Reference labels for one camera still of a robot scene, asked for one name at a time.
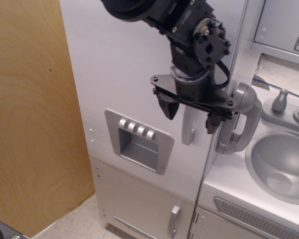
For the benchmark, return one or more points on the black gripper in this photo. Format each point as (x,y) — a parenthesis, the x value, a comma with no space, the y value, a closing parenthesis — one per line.
(197,94)

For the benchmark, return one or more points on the silver fridge door handle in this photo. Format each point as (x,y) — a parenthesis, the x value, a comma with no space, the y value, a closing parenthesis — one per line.
(188,125)

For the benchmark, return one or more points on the white toy fridge door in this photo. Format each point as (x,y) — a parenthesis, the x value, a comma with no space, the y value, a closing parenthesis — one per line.
(112,62)

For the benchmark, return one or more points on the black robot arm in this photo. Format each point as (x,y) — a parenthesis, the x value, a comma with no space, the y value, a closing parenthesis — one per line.
(198,44)

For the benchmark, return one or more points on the silver ice dispenser panel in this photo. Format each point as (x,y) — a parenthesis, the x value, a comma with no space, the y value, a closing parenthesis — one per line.
(139,143)

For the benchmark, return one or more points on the silver toy telephone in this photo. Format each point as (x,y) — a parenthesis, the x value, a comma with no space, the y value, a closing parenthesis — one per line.
(237,132)

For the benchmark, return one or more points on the silver toy faucet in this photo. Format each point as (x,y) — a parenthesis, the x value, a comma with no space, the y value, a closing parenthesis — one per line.
(280,112)

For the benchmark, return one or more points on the silver toy sink basin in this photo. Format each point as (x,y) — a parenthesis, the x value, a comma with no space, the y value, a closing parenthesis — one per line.
(272,159)

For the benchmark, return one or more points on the brass cabinet hinge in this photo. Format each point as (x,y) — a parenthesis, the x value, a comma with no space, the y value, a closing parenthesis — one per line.
(195,218)

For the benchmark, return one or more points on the white lower freezer door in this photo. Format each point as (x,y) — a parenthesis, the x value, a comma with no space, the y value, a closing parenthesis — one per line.
(136,207)

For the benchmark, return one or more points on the toy microwave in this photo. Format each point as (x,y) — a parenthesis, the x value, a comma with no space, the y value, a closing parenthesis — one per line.
(278,30)

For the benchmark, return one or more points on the grey oven vent panel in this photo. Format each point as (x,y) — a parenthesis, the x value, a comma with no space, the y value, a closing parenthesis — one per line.
(254,220)

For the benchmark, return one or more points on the plywood board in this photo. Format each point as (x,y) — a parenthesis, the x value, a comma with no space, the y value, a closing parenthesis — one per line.
(44,165)

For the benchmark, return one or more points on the grey base with screw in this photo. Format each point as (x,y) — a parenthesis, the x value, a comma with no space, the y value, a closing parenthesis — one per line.
(10,233)

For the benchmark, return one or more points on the silver freezer door handle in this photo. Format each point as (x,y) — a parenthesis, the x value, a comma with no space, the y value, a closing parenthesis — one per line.
(173,217)

